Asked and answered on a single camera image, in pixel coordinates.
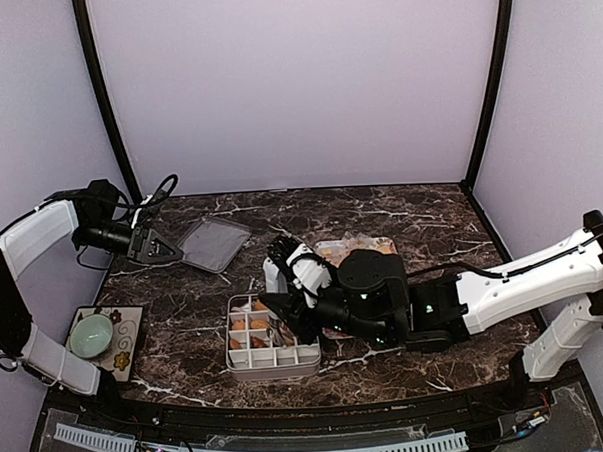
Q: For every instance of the orange cookie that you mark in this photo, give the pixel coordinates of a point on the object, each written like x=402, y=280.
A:
x=235, y=345
x=238, y=325

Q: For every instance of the floral square coaster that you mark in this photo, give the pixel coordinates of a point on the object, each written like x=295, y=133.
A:
x=119, y=356

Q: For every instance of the silver metal tongs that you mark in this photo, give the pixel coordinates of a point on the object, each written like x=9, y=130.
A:
x=275, y=285

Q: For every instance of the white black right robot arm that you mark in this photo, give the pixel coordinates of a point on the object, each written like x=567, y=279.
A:
x=452, y=302

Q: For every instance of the left black frame post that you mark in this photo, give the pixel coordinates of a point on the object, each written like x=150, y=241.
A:
x=104, y=104

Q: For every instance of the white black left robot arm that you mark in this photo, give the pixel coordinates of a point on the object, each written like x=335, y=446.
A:
x=37, y=275

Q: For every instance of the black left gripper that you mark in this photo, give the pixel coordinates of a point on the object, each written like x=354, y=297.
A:
x=144, y=246

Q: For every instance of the silver divided cookie tin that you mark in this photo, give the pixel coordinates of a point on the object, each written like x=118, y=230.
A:
x=271, y=363

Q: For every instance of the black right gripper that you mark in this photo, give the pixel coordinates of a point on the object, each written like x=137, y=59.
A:
x=289, y=308

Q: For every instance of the tan biscuit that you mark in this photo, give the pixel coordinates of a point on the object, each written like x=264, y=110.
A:
x=258, y=324

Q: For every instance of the silver tin lid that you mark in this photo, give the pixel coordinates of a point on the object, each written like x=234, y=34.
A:
x=210, y=244

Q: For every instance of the right black frame post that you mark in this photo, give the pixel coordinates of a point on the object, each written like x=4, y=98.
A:
x=493, y=84

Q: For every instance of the green ceramic cup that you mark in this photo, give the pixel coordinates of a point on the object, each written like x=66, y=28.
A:
x=91, y=336

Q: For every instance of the black frame post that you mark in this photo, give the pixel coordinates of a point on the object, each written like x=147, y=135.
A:
x=493, y=84
x=104, y=104

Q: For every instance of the floral cookie tray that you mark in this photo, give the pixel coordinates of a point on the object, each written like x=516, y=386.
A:
x=347, y=249

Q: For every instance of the brown flower cookie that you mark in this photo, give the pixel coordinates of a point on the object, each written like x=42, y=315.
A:
x=258, y=343

